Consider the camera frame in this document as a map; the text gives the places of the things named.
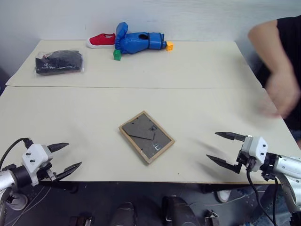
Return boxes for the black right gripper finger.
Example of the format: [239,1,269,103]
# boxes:
[206,154,242,175]
[214,131,246,143]

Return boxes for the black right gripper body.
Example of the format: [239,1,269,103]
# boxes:
[236,148,258,174]

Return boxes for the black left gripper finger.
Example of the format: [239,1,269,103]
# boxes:
[47,142,70,153]
[55,161,83,181]

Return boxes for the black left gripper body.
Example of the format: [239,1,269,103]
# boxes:
[37,162,58,182]

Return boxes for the person's bare hand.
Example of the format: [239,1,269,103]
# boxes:
[257,70,301,119]

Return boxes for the white sneaker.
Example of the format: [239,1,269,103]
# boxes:
[216,189,232,203]

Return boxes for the white rounded object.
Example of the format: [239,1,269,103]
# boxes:
[4,191,29,211]

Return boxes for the blue jeans leg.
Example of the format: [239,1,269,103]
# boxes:
[234,185,293,226]

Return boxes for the black clothes in clear bag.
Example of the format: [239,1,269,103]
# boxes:
[34,49,86,77]

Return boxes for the person's black shirt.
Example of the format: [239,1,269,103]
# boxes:
[255,16,301,150]

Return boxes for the red canvas shoe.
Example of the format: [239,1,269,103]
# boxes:
[86,33,117,49]

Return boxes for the blue boxing glove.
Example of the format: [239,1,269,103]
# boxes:
[114,22,166,56]

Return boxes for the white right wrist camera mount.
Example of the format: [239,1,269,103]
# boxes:
[241,136,269,171]

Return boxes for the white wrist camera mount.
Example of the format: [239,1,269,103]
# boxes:
[22,144,54,186]
[241,136,269,171]

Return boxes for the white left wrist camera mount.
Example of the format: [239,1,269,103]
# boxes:
[22,144,54,186]

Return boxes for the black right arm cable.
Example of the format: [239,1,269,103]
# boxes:
[245,168,284,226]

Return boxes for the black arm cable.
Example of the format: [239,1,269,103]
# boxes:
[245,168,284,226]
[0,137,34,170]

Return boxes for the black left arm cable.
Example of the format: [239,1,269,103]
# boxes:
[0,137,34,170]

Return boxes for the wooden picture frame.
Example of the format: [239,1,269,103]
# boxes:
[118,110,176,165]

